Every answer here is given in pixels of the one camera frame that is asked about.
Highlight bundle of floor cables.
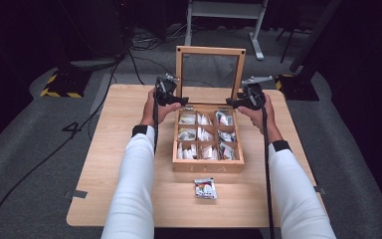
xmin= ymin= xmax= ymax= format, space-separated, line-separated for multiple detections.
xmin=127 ymin=23 xmax=188 ymax=53

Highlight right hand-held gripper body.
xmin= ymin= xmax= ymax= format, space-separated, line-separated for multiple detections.
xmin=238 ymin=75 xmax=275 ymax=112

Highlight black slanted pole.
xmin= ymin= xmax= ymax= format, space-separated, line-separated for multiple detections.
xmin=288 ymin=0 xmax=343 ymax=74

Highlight rows of tea packets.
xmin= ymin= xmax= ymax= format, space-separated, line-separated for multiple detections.
xmin=176 ymin=111 xmax=239 ymax=161

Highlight black base with hazard stripes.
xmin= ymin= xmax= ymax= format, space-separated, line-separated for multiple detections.
xmin=39 ymin=67 xmax=93 ymax=100
xmin=274 ymin=73 xmax=320 ymax=102

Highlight black wristband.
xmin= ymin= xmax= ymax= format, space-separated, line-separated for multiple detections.
xmin=271 ymin=139 xmax=292 ymax=153
xmin=131 ymin=123 xmax=149 ymax=138

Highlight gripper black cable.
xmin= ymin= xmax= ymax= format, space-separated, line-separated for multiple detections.
xmin=152 ymin=99 xmax=159 ymax=156
xmin=261 ymin=105 xmax=277 ymax=239

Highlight person's right hand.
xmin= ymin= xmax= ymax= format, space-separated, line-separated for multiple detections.
xmin=237 ymin=93 xmax=285 ymax=144

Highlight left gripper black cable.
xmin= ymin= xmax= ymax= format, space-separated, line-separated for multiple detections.
xmin=152 ymin=99 xmax=159 ymax=156

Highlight wooden tea box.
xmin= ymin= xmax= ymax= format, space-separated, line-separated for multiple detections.
xmin=171 ymin=45 xmax=248 ymax=174

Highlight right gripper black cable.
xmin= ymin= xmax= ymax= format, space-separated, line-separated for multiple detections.
xmin=261 ymin=105 xmax=277 ymax=239

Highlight person's left hand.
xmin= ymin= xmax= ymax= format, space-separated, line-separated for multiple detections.
xmin=140 ymin=88 xmax=183 ymax=128

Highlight colourful tea packet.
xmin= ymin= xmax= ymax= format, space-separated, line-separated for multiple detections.
xmin=193 ymin=177 xmax=219 ymax=200

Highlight white metal stand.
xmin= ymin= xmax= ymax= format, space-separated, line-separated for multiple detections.
xmin=184 ymin=0 xmax=270 ymax=62

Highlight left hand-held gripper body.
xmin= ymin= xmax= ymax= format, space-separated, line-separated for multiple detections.
xmin=154 ymin=73 xmax=180 ymax=108

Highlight long black floor cable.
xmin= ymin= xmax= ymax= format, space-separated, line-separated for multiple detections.
xmin=0 ymin=49 xmax=130 ymax=239

